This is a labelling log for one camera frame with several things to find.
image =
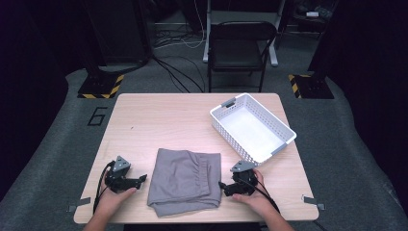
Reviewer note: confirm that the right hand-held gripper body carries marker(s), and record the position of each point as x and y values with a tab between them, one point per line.
244	183

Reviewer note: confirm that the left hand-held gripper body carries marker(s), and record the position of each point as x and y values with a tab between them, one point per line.
117	179

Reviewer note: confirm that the gray pants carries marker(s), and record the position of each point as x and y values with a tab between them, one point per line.
186	181

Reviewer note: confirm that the white perforated plastic basket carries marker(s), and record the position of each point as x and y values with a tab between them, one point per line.
253	131

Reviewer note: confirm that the person's left hand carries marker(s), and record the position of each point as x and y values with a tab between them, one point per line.
110	200

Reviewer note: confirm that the person's right hand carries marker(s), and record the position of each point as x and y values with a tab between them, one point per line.
256	201

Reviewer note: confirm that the gray tape strip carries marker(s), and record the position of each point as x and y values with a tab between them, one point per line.
312	201
80	202

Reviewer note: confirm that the black stand base striped edge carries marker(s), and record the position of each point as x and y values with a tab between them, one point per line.
312	86
99	86

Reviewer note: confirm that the black folding chair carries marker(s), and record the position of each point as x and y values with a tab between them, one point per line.
239	54

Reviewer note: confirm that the white desk leg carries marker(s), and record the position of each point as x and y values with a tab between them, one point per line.
207	35
273	48

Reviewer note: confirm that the black equipment cabinet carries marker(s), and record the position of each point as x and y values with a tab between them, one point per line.
118	32

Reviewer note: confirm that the small white box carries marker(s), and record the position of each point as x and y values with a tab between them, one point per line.
312	14

